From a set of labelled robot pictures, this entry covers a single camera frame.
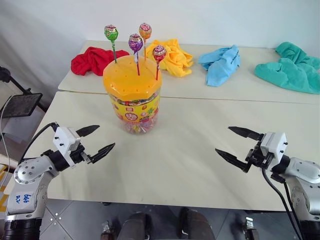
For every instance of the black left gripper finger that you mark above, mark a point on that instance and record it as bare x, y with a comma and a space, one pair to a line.
102, 151
87, 130

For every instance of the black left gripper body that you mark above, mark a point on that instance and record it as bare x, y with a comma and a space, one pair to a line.
79, 154

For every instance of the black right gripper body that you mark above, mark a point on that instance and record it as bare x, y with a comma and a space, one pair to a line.
257, 157

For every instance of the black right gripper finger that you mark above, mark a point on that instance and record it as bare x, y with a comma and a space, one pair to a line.
246, 132
231, 157

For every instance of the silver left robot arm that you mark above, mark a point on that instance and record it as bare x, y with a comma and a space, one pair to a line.
27, 172

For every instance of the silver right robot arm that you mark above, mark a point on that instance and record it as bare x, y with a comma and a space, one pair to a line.
303, 175

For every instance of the orange-lidded lollipop jar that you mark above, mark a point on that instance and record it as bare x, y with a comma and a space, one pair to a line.
133, 95

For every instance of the purple wrapped lollipop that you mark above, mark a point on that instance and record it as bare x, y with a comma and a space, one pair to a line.
135, 47

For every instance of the green wrapped lollipop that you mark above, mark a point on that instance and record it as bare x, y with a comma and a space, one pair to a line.
111, 37

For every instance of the red wrapped lollipop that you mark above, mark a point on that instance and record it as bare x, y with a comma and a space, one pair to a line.
159, 56

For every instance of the orange wrapped lollipop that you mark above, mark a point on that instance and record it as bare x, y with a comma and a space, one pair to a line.
145, 32

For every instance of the red crumpled cloth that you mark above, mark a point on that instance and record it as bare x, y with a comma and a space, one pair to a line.
96, 60

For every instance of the white far table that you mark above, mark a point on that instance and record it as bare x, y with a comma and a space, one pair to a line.
195, 82

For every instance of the light blue crumpled cloth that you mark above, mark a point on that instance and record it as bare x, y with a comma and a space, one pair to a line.
221, 65

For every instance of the black tablet on stand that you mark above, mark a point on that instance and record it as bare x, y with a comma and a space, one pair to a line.
20, 105
15, 82

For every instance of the teal crumpled cloth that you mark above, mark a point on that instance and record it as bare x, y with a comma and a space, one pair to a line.
290, 67

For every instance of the yellow crumpled cloth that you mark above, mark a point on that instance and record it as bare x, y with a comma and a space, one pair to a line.
175, 58

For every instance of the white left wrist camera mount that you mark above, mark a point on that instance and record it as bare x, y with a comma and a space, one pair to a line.
65, 140

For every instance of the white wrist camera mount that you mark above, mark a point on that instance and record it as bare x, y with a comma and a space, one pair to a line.
275, 143
65, 140

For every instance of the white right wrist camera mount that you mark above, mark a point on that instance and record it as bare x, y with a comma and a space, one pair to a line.
275, 143

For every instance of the black metal foot bracket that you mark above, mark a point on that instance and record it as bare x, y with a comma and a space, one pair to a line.
250, 227

